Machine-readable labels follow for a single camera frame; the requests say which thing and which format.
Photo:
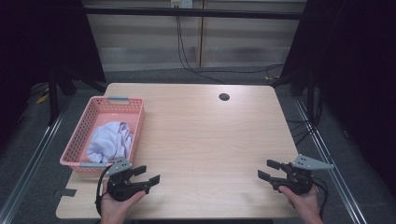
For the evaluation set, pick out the person's right hand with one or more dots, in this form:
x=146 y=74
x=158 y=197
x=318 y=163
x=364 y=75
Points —
x=306 y=208

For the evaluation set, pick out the black metal stand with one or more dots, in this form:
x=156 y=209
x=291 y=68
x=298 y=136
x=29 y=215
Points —
x=53 y=99
x=310 y=96

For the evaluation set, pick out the dark curtain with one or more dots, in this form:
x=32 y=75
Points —
x=40 y=37
x=358 y=62

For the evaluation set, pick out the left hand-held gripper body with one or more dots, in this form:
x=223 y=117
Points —
x=120 y=188

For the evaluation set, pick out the metal floor rail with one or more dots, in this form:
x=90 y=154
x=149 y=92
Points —
x=330 y=168
x=37 y=155

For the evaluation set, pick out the white printed towel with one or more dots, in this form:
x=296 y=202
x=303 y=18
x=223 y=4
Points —
x=107 y=140

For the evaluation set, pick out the black horizontal metal bar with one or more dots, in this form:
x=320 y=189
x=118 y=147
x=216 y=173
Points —
x=193 y=13

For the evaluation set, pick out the pink perforated plastic basket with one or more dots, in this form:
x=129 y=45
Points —
x=104 y=114

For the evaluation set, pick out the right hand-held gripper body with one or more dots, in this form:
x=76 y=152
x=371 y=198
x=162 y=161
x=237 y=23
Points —
x=299 y=180

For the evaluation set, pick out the white wall socket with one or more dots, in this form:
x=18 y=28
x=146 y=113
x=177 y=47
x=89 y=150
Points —
x=182 y=3

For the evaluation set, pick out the person's left hand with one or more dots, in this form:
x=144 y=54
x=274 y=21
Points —
x=113 y=211

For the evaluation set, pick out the yellow floor object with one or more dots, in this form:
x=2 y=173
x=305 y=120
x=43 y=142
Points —
x=42 y=98

